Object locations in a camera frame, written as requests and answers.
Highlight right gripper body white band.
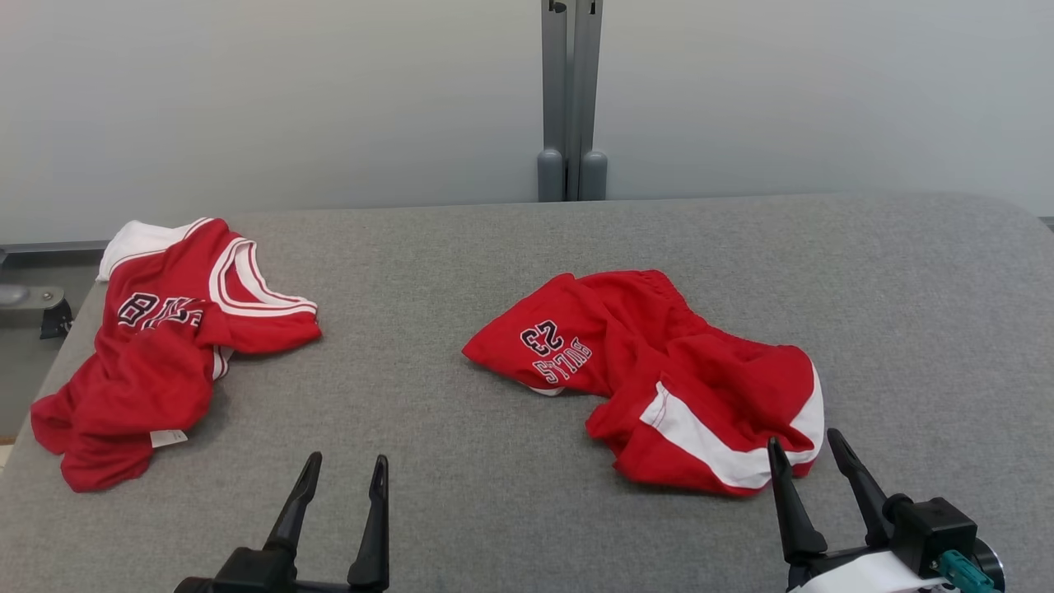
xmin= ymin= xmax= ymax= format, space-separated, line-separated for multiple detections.
xmin=786 ymin=546 xmax=949 ymax=593

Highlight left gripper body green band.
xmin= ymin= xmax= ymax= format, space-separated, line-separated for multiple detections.
xmin=173 ymin=548 xmax=389 ymax=593

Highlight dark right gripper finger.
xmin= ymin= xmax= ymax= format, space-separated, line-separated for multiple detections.
xmin=827 ymin=427 xmax=897 ymax=549
xmin=767 ymin=437 xmax=829 ymax=566

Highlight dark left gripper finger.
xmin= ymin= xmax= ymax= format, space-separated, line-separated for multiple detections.
xmin=346 ymin=455 xmax=390 ymax=591
xmin=262 ymin=451 xmax=324 ymax=554

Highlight red basketball jersey white sleeves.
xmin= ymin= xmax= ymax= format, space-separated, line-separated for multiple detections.
xmin=30 ymin=217 xmax=323 ymax=493

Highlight red basketball shorts white stripe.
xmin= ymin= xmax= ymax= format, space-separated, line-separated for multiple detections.
xmin=461 ymin=269 xmax=826 ymax=497

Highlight teal cable connector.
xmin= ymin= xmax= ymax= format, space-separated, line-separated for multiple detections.
xmin=937 ymin=549 xmax=986 ymax=593

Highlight silver metal bracket plate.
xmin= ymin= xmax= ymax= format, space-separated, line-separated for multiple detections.
xmin=0 ymin=284 xmax=67 ymax=312

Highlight grey partition post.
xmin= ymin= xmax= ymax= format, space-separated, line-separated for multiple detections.
xmin=537 ymin=0 xmax=570 ymax=203
xmin=567 ymin=0 xmax=609 ymax=203

